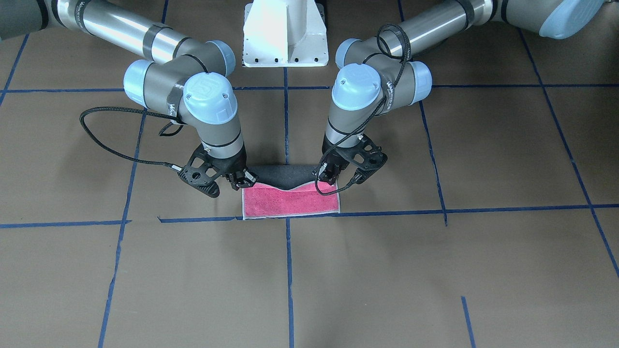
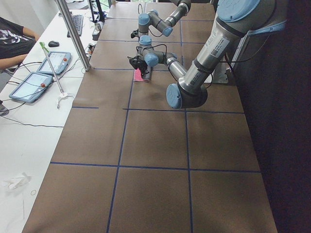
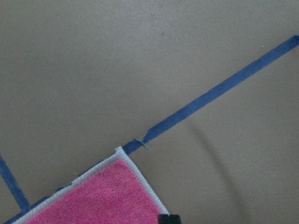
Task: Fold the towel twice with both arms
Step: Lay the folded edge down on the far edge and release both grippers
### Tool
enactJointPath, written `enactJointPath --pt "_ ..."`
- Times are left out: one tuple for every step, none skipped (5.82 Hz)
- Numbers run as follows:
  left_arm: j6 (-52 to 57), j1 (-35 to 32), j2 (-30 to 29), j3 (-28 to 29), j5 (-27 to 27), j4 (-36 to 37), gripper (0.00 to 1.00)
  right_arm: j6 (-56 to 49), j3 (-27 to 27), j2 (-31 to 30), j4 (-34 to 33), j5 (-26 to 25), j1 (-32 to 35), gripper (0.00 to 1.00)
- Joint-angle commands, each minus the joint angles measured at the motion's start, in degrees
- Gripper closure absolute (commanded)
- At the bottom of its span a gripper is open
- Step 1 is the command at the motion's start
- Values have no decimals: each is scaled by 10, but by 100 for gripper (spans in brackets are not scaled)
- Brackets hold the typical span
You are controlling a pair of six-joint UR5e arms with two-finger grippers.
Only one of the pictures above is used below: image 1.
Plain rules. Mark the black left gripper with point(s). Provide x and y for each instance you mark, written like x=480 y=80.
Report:
x=331 y=166

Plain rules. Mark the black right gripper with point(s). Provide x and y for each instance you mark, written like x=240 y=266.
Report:
x=231 y=167

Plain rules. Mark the pink towel with white trim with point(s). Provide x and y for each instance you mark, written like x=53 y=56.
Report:
x=266 y=201

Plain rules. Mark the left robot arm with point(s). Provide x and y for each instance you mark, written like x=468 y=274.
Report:
x=380 y=74

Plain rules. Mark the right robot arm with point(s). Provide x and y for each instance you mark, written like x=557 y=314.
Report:
x=176 y=78

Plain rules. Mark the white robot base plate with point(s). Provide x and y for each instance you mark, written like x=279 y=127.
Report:
x=285 y=33

